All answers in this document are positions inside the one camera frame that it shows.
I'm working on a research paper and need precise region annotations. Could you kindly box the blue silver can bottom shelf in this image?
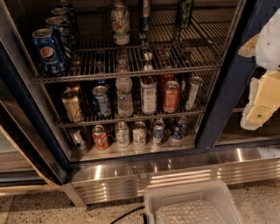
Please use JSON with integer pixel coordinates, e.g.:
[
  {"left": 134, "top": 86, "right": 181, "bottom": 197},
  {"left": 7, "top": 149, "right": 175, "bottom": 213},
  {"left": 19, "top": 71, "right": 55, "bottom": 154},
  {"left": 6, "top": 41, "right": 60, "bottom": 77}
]
[{"left": 152, "top": 119, "right": 165, "bottom": 145}]

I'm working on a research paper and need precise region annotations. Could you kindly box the wire shelf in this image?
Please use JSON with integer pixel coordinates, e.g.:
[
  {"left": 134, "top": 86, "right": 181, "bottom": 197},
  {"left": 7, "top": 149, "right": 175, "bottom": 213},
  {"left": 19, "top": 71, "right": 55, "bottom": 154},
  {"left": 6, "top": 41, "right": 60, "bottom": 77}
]
[
  {"left": 59, "top": 70, "right": 217, "bottom": 128},
  {"left": 37, "top": 5, "right": 235, "bottom": 83}
]

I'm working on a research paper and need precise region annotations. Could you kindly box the top wire shelf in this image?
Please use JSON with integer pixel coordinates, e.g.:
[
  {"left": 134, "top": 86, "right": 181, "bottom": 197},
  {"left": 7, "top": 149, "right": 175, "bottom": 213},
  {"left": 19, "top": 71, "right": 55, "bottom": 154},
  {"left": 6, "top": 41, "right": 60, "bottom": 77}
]
[{"left": 37, "top": 5, "right": 235, "bottom": 83}]

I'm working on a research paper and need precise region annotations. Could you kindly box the black cable on floor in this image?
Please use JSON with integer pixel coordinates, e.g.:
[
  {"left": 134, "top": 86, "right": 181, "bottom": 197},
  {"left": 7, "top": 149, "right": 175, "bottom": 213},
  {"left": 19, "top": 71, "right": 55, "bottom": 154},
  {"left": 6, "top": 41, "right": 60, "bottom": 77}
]
[{"left": 108, "top": 205, "right": 146, "bottom": 224}]

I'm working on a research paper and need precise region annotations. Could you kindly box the stainless steel fridge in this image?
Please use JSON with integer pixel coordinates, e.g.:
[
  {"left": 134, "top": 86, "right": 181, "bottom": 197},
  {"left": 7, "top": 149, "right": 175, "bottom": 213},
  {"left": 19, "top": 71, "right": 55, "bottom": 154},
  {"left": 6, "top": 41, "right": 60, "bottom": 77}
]
[{"left": 0, "top": 0, "right": 280, "bottom": 205}]

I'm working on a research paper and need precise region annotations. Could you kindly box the white green 7up can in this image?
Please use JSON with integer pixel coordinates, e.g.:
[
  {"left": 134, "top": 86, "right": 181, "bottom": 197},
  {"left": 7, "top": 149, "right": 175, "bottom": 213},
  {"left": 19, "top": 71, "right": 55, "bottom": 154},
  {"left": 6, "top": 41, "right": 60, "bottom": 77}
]
[{"left": 111, "top": 0, "right": 130, "bottom": 46}]

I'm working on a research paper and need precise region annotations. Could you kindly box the slim blue red can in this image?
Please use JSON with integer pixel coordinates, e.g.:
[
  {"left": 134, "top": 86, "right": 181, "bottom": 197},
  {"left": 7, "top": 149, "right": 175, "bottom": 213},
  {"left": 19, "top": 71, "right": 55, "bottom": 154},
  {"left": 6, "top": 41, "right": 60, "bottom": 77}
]
[{"left": 138, "top": 0, "right": 151, "bottom": 32}]

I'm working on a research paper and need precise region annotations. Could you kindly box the blue pepsi can front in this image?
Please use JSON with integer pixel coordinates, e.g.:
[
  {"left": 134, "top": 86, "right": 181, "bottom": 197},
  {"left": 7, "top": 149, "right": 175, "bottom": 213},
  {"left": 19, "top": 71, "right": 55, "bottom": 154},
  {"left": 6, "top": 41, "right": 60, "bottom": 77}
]
[{"left": 32, "top": 28, "right": 66, "bottom": 76}]

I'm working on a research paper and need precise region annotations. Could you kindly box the silver slim can middle shelf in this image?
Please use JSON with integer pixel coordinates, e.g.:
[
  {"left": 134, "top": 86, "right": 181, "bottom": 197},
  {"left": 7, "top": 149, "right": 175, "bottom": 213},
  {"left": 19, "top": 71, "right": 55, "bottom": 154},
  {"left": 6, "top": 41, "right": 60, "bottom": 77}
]
[{"left": 185, "top": 76, "right": 203, "bottom": 110}]

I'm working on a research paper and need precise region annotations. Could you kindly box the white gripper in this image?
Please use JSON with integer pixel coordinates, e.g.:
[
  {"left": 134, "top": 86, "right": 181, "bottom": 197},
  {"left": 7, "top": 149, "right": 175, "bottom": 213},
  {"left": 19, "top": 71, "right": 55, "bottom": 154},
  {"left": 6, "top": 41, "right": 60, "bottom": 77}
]
[{"left": 238, "top": 8, "right": 280, "bottom": 130}]

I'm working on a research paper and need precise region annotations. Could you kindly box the gold can middle shelf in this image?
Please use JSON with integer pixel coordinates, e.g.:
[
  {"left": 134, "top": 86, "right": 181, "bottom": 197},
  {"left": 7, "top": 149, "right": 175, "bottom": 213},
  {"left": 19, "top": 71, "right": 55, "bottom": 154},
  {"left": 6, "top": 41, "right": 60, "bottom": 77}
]
[{"left": 62, "top": 90, "right": 84, "bottom": 123}]

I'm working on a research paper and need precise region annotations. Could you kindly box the clear water bottle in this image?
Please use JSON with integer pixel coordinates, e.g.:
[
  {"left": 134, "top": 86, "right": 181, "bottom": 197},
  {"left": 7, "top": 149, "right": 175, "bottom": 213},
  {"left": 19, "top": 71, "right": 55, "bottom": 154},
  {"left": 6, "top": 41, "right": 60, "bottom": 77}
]
[{"left": 115, "top": 58, "right": 135, "bottom": 118}]

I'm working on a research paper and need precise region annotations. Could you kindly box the white label bottle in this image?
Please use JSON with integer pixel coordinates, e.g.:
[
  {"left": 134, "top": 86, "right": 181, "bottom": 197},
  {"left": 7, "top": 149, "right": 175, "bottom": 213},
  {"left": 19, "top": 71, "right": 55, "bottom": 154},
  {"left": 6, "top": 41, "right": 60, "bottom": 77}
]
[{"left": 140, "top": 75, "right": 157, "bottom": 115}]

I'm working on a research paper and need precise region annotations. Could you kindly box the red can bottom shelf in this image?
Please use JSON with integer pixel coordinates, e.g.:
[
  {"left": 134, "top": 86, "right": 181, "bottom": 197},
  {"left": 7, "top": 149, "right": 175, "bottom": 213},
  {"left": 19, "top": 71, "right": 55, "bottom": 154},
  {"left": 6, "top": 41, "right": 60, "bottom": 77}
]
[{"left": 92, "top": 125, "right": 109, "bottom": 151}]

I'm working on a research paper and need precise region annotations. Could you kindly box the blue can middle shelf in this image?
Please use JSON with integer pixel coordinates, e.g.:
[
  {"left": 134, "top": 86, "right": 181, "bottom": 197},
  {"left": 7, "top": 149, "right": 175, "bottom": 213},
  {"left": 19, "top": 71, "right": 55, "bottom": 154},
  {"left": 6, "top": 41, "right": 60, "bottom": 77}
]
[{"left": 92, "top": 86, "right": 111, "bottom": 118}]

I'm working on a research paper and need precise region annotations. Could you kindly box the silver can bottom left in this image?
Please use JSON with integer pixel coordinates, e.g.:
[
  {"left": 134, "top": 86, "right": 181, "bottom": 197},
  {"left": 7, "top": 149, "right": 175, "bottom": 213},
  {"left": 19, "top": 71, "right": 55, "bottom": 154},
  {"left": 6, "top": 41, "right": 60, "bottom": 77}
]
[{"left": 68, "top": 127, "right": 87, "bottom": 151}]

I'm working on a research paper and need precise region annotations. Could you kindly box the middle wire shelf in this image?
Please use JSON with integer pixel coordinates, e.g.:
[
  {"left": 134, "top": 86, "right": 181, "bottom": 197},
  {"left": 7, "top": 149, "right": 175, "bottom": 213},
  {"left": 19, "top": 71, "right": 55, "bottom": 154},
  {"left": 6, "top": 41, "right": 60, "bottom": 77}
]
[{"left": 59, "top": 70, "right": 217, "bottom": 128}]

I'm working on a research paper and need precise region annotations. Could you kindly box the dark can in row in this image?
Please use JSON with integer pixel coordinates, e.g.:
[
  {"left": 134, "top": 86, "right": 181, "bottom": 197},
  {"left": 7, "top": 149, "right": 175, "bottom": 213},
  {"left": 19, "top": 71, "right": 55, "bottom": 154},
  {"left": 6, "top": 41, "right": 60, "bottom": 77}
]
[
  {"left": 56, "top": 0, "right": 75, "bottom": 18},
  {"left": 51, "top": 8, "right": 77, "bottom": 46}
]

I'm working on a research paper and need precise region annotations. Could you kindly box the green can top shelf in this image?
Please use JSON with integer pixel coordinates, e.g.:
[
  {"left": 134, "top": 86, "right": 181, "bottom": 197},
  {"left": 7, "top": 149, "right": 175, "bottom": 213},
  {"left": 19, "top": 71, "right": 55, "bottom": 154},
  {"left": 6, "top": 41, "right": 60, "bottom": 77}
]
[{"left": 176, "top": 0, "right": 194, "bottom": 29}]

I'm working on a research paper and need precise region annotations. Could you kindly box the orange can middle shelf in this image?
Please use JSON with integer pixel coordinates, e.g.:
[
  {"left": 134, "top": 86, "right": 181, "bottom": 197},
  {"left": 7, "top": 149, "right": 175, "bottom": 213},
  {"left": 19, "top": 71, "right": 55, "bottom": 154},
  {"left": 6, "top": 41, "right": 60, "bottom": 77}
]
[{"left": 163, "top": 80, "right": 179, "bottom": 113}]

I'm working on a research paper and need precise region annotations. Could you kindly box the blue pepsi can bottom shelf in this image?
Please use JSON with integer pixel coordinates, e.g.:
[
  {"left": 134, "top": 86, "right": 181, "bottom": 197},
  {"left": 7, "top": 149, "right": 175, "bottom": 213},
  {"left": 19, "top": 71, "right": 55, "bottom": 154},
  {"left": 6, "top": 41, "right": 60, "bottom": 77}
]
[{"left": 171, "top": 116, "right": 186, "bottom": 140}]

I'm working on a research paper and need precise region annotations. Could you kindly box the white green can bottom shelf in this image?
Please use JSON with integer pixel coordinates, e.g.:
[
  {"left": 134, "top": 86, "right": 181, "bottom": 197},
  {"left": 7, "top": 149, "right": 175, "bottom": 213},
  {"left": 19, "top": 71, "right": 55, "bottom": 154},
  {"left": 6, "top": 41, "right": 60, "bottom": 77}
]
[{"left": 132, "top": 122, "right": 146, "bottom": 147}]

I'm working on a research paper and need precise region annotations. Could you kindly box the clear plastic bin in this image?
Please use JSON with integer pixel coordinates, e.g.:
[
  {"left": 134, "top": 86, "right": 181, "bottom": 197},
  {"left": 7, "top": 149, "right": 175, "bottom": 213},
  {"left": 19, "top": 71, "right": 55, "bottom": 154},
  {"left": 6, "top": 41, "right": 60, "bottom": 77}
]
[{"left": 144, "top": 180, "right": 243, "bottom": 224}]

